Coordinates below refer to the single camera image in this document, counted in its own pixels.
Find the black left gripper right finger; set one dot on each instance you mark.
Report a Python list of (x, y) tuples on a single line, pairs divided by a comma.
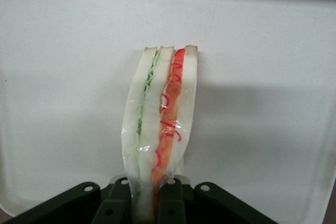
[(172, 205)]

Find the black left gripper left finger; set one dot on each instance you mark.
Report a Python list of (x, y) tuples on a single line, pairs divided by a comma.
[(113, 205)]

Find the triangle sandwich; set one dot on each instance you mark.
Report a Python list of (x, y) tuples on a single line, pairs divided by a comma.
[(149, 103)]

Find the cream plastic tray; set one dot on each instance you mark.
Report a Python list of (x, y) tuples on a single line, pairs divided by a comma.
[(52, 77)]

